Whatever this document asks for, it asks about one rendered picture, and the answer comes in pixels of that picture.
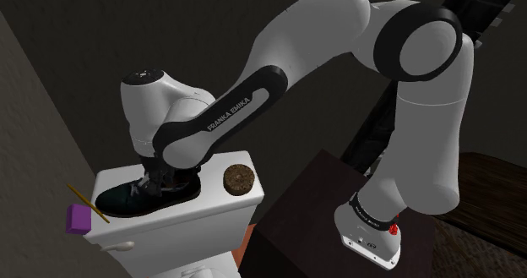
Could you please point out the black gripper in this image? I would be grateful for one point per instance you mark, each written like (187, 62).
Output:
(154, 165)

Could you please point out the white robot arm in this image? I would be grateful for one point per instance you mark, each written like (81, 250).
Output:
(428, 137)

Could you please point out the black shoe with white laces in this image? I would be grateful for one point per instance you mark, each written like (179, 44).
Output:
(123, 199)

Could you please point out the white toilet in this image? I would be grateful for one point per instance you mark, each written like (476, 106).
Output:
(197, 223)

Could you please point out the thin yellow stick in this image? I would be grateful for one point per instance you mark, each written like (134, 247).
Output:
(87, 203)

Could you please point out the purple cube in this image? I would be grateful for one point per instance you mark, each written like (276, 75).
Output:
(78, 219)

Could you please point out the brown round cork disc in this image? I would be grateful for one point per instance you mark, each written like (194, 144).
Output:
(239, 180)

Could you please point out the dark wooden table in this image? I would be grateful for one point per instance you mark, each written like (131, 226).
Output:
(490, 199)

